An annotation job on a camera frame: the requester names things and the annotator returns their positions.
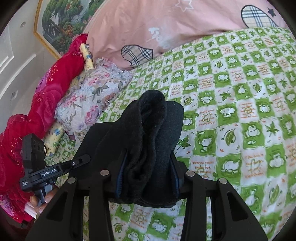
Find red sequined blanket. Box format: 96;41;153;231
0;34;89;223

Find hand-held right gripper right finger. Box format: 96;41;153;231
170;155;269;241

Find person's left hand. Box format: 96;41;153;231
31;193;56;213

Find framed landscape painting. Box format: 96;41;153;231
33;0;107;58

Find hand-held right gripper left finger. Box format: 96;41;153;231
25;155;130;241

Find green checked bed sheet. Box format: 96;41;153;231
44;27;296;241

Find floral ruffled pillow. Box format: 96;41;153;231
54;58;134;142

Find pink quilt with plaid hearts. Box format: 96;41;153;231
82;0;289;70

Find black pants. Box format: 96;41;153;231
74;90;185;208

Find yellow floral cloth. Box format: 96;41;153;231
43;43;95;160

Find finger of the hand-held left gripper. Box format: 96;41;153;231
55;154;91;179

